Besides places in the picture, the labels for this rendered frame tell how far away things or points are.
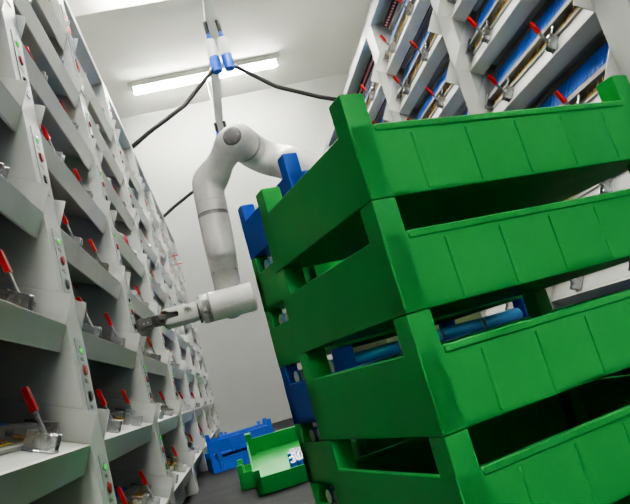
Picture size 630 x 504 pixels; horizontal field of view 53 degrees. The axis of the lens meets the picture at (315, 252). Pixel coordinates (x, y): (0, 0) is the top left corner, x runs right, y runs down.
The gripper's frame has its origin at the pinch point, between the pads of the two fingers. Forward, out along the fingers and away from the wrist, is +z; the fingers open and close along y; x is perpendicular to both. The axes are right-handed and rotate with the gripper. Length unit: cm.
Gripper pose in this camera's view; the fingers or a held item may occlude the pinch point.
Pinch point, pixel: (145, 324)
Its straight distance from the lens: 182.6
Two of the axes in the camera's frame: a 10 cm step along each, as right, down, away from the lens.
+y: -1.1, 2.2, 9.7
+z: -9.6, 2.4, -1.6
